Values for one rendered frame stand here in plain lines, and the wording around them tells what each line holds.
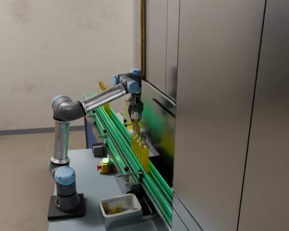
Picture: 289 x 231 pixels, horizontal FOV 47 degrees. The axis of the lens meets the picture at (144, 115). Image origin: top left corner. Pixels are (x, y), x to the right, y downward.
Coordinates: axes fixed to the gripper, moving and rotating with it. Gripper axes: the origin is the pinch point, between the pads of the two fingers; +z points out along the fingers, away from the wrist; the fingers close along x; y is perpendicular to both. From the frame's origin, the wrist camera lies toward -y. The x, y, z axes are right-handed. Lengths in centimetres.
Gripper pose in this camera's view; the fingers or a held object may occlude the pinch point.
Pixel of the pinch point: (135, 119)
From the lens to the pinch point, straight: 223.2
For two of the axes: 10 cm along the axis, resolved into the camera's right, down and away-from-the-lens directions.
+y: 3.1, 3.4, -8.9
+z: 0.0, 9.3, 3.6
